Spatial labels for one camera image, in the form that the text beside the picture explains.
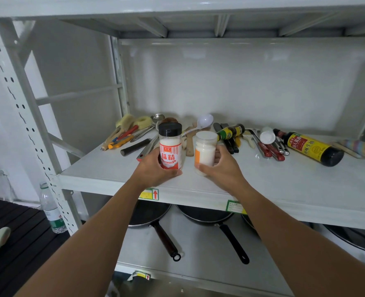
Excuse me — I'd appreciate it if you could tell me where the dark sauce bottle yellow label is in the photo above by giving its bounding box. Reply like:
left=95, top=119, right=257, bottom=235
left=273, top=128, right=345, bottom=167

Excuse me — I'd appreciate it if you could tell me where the white plastic soup spoon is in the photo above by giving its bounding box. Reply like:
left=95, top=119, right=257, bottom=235
left=182, top=114, right=214, bottom=137

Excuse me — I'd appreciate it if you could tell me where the wooden-handled yellow sponge brush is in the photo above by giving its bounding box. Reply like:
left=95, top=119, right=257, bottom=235
left=100, top=113, right=136, bottom=151

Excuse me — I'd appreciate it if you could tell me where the black-lidded red-label seasoning jar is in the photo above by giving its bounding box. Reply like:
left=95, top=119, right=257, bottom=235
left=158, top=122, right=183, bottom=171

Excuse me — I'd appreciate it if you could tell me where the frying pan with brown handle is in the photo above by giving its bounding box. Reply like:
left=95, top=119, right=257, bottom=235
left=128, top=199, right=182, bottom=263

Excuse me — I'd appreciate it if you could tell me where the black cylindrical handle utensil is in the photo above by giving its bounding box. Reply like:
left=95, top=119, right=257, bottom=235
left=120, top=138, right=152, bottom=157

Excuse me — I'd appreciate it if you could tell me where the clear plastic water bottle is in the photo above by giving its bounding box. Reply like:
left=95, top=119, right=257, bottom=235
left=39, top=182, right=68, bottom=235

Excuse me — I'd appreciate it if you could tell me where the red-handled yellow sponge brush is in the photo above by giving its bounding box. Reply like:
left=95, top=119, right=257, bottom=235
left=112, top=115, right=154, bottom=143

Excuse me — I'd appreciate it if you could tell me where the silver metal utensil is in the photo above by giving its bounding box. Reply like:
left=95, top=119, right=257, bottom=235
left=275, top=136, right=291, bottom=157

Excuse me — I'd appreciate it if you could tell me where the steel ladle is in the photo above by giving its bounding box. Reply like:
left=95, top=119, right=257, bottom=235
left=130, top=113, right=166, bottom=143

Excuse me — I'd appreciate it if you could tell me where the black slatted table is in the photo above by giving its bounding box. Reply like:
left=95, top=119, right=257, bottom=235
left=0, top=198, right=72, bottom=297

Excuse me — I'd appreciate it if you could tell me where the yellow and blue handled utensil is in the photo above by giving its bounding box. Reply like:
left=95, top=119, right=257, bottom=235
left=108, top=134, right=134, bottom=150

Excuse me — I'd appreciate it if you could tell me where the steel utensil with red tip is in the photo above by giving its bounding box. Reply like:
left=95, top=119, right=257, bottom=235
left=136, top=134, right=160, bottom=162

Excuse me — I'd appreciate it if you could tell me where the large dark wok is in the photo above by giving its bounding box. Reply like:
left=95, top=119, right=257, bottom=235
left=322, top=224, right=365, bottom=255

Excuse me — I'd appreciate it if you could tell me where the yellow sticker with red arrow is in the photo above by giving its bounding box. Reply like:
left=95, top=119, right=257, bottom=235
left=138, top=188, right=160, bottom=201

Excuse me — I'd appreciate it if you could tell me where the small dark bottle green label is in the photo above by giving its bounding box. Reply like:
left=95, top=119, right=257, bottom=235
left=216, top=124, right=245, bottom=141

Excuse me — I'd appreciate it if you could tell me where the white-lidded clear seasoning jar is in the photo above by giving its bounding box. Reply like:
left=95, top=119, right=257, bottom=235
left=194, top=131, right=219, bottom=177

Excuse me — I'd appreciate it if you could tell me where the person's right hand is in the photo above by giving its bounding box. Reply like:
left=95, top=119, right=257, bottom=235
left=198, top=144, right=248, bottom=196

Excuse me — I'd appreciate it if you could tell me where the person's left forearm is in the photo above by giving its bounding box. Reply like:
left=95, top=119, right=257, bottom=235
left=14, top=179, right=146, bottom=297

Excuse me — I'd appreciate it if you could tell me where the person's left hand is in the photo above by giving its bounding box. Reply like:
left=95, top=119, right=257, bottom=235
left=132, top=147, right=183, bottom=192

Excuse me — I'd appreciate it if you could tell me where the wooden spatula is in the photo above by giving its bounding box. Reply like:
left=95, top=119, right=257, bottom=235
left=185, top=122, right=199, bottom=157

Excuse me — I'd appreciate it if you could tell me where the red-handled metal utensil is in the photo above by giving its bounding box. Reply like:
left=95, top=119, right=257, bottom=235
left=251, top=129, right=273, bottom=158
left=265, top=143, right=286, bottom=162

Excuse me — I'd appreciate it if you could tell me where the white metal shelf rack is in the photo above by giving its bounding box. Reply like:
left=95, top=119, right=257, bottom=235
left=0, top=0, right=365, bottom=297

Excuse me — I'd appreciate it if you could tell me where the person's right forearm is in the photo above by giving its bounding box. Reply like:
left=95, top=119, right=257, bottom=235
left=228, top=182, right=365, bottom=297

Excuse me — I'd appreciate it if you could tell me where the cream-handled peeler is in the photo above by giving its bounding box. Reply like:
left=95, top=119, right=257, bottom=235
left=241, top=130, right=256, bottom=149

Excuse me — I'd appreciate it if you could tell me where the frying pan with black handle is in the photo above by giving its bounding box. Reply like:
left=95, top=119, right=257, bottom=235
left=176, top=204, right=250, bottom=265

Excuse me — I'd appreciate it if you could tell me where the green-edged white and yellow sticker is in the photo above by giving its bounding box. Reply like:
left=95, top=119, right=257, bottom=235
left=225, top=200, right=247, bottom=216

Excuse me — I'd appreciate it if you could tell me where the rainbow striped cloth item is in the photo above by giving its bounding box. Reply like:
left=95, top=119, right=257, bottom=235
left=331, top=139, right=365, bottom=160

